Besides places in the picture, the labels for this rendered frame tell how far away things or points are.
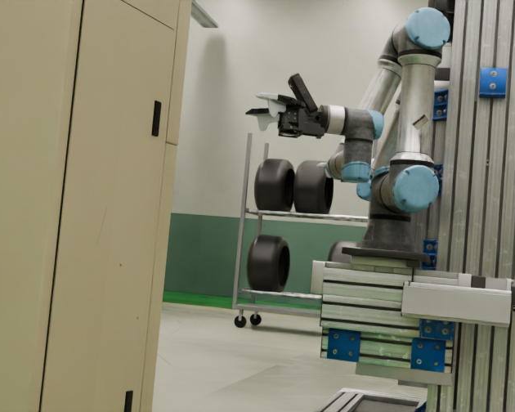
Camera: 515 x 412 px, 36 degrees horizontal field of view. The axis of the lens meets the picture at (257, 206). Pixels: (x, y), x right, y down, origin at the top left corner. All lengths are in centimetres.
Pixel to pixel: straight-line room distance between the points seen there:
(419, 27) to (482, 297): 71
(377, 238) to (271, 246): 555
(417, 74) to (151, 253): 87
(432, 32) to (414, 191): 42
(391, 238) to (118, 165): 87
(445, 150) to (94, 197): 119
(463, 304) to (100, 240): 94
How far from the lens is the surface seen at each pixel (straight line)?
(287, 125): 200
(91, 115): 152
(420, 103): 211
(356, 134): 205
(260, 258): 765
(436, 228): 240
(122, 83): 160
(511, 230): 235
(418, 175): 205
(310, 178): 760
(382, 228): 217
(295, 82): 206
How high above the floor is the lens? 66
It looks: 4 degrees up
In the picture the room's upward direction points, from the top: 5 degrees clockwise
